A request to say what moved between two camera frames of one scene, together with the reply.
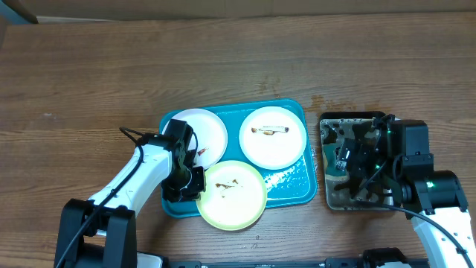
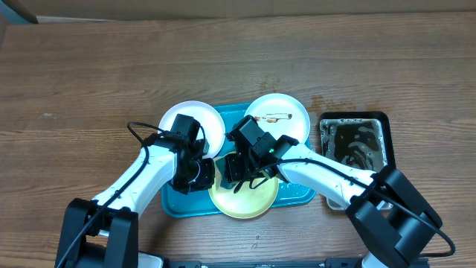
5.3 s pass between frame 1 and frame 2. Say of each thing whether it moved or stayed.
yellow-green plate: moved
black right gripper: moved
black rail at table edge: stayed
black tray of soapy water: stayed
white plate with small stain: moved
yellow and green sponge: moved
